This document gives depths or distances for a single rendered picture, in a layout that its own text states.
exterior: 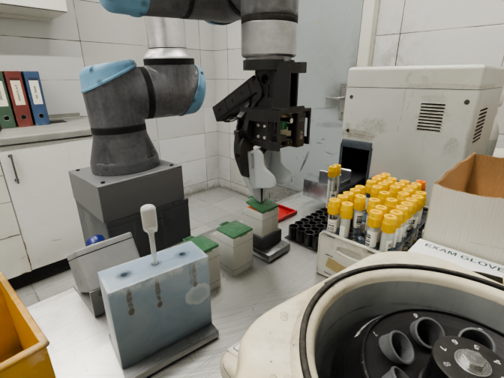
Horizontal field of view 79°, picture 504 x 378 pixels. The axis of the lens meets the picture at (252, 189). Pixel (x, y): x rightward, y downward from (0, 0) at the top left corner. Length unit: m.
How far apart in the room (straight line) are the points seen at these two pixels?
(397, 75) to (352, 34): 1.51
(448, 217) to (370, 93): 0.41
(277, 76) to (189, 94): 0.37
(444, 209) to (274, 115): 0.25
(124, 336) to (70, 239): 1.86
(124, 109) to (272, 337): 0.58
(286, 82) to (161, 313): 0.30
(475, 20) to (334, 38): 0.77
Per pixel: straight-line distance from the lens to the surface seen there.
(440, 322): 0.29
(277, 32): 0.42
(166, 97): 0.73
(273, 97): 0.42
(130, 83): 0.72
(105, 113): 0.71
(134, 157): 0.71
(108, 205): 0.67
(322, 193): 0.68
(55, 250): 2.18
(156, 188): 0.71
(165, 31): 0.76
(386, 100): 0.78
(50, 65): 2.62
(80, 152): 2.04
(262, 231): 0.49
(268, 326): 0.23
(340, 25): 2.31
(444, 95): 0.74
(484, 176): 0.69
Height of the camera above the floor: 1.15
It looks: 20 degrees down
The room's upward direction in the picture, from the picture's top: straight up
